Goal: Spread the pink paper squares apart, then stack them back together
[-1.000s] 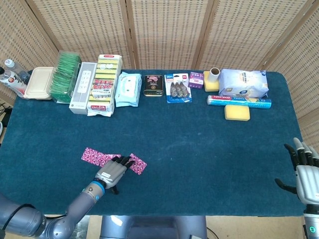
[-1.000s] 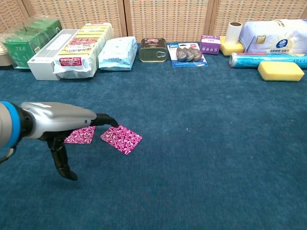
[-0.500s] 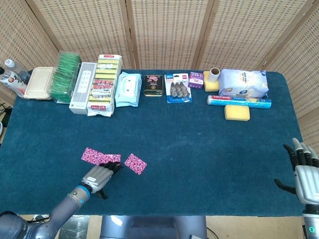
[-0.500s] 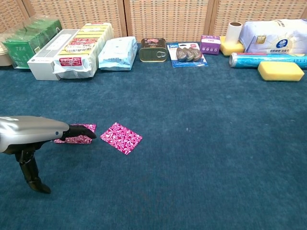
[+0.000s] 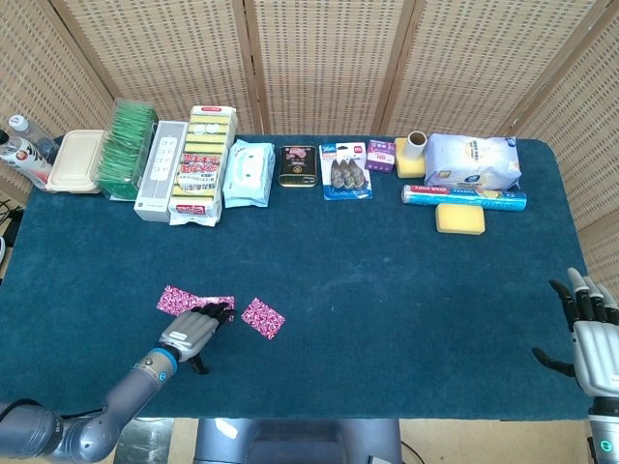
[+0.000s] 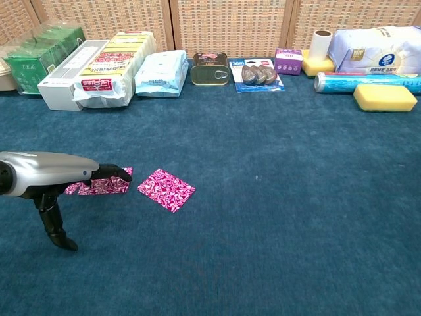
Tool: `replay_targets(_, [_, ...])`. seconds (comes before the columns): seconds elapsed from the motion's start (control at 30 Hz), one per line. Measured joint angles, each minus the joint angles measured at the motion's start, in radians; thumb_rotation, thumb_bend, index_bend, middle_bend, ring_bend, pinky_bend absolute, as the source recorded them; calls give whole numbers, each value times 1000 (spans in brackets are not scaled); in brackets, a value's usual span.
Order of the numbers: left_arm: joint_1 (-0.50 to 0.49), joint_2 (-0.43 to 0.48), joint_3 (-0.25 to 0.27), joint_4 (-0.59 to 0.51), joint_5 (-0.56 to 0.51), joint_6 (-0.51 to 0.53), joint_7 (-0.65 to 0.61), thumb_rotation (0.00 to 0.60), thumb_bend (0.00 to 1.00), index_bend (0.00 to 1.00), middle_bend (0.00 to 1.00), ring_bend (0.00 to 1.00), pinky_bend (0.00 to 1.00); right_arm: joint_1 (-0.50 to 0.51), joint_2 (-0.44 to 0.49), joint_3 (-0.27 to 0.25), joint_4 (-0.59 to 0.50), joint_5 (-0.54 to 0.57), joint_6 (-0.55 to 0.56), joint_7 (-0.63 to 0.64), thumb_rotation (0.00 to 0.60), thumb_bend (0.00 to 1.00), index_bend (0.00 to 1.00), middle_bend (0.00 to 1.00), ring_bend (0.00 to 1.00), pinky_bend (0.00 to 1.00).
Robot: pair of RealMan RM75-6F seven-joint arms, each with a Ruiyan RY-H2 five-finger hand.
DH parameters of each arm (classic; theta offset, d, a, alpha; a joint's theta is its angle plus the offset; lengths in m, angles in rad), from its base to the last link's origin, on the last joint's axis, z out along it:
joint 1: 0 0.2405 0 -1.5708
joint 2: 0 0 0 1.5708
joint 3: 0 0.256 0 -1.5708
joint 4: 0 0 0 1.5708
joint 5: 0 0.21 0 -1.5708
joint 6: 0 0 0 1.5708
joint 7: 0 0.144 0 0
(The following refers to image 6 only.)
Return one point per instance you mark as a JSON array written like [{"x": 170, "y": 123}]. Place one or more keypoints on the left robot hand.
[{"x": 49, "y": 171}]

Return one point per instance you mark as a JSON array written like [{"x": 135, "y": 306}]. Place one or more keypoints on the white power strip box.
[{"x": 59, "y": 89}]

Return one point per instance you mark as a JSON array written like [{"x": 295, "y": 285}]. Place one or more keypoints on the clear box green tea bags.
[{"x": 29, "y": 70}]

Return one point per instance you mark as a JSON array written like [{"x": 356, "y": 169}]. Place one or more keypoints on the yellow sponge multipack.
[{"x": 112, "y": 62}]

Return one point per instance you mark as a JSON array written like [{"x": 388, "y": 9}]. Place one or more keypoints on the light blue wet wipes pack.
[{"x": 161, "y": 74}]

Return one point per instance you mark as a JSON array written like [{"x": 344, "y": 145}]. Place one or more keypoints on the wicker folding screen panel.
[
  {"x": 361, "y": 13},
  {"x": 230, "y": 26},
  {"x": 13, "y": 19},
  {"x": 98, "y": 16}
]

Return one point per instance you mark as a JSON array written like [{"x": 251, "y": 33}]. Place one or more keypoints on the dark gold meat can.
[{"x": 208, "y": 74}]

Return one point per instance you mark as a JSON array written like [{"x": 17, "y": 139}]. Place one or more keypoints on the teal felt table cover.
[{"x": 230, "y": 230}]

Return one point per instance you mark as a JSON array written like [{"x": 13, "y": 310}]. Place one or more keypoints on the blue blister pack of hooks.
[{"x": 256, "y": 74}]

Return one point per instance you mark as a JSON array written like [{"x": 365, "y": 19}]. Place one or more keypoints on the small purple box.
[{"x": 287, "y": 62}]

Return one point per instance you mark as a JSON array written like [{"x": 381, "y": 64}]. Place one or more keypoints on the plain yellow sponge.
[{"x": 315, "y": 67}]

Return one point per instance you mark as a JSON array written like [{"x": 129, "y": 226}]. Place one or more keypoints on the white paper roll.
[{"x": 320, "y": 46}]

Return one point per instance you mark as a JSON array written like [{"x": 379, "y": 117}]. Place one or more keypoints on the blue cling wrap roll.
[{"x": 335, "y": 82}]

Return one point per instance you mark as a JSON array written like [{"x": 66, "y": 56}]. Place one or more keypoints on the yellow sponge green underside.
[{"x": 383, "y": 97}]

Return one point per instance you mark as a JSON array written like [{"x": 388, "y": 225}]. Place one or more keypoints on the large white tissue pack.
[{"x": 378, "y": 49}]

